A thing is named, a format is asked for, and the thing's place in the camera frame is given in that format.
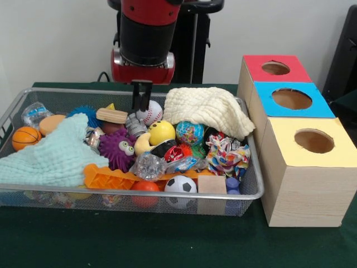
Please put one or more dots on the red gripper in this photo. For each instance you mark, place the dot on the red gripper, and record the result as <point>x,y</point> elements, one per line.
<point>145,74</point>

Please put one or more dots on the yellow plush toy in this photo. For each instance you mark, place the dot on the yellow plush toy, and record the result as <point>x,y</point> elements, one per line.
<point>141,145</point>

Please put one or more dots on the cream muslin cloth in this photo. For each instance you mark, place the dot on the cream muslin cloth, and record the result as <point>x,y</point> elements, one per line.
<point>209,109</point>

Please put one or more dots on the mint muslin cloth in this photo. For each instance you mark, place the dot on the mint muslin cloth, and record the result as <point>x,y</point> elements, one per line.
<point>50,162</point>

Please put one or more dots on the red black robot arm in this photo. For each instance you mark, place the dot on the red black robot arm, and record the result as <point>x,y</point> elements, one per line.
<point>147,33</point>

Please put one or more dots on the shallow mesh bin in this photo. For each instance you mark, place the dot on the shallow mesh bin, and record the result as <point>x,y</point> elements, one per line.
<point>55,97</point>

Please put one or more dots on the wooden box with three holes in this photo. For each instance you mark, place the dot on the wooden box with three holes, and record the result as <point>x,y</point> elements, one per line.
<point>306,190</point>

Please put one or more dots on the white baseball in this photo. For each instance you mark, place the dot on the white baseball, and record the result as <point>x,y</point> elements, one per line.
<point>154,113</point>

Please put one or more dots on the silver robot toy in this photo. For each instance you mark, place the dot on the silver robot toy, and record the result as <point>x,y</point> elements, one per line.
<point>135,125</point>

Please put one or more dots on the yellow ball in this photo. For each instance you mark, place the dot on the yellow ball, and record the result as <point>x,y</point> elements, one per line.
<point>162,132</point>

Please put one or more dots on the purple spiky monster toy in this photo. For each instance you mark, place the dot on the purple spiky monster toy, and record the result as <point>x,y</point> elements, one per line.
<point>114,150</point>

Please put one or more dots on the blue globe ball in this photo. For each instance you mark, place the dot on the blue globe ball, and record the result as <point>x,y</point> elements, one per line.
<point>189,133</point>

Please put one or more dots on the orange plastic toy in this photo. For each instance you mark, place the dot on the orange plastic toy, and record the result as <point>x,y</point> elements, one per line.
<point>106,178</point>

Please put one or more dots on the small orange basketball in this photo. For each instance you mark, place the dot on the small orange basketball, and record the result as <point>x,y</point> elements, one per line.
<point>26,138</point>

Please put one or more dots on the dark green table cloth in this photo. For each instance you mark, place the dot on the dark green table cloth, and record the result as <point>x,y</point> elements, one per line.
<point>139,243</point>
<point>347,102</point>

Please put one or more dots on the black upright stand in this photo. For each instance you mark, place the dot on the black upright stand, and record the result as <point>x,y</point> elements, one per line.
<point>343,56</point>

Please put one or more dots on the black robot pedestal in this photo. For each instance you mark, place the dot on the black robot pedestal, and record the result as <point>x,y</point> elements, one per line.
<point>195,42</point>

